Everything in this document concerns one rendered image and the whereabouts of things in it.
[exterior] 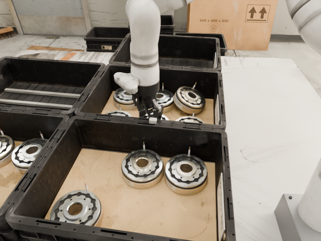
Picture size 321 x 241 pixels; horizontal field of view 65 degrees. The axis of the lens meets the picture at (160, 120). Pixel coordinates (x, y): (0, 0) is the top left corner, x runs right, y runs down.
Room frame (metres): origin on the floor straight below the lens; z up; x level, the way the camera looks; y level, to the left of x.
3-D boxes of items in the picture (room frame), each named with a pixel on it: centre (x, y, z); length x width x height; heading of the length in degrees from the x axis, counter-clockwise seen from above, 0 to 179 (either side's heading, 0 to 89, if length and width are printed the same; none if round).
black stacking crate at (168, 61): (0.94, -0.03, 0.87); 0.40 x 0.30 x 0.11; 82
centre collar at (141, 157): (0.42, 0.04, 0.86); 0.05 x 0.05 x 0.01
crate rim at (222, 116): (0.64, 0.01, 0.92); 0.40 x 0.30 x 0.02; 82
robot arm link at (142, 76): (0.58, 0.06, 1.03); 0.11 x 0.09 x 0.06; 126
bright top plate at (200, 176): (0.40, -0.06, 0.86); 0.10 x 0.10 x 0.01
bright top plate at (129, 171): (0.42, 0.04, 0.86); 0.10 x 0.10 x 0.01
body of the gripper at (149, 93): (0.60, 0.04, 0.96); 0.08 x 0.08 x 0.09
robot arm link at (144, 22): (0.59, 0.04, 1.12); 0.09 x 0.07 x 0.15; 13
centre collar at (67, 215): (0.29, 0.18, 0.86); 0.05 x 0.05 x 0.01
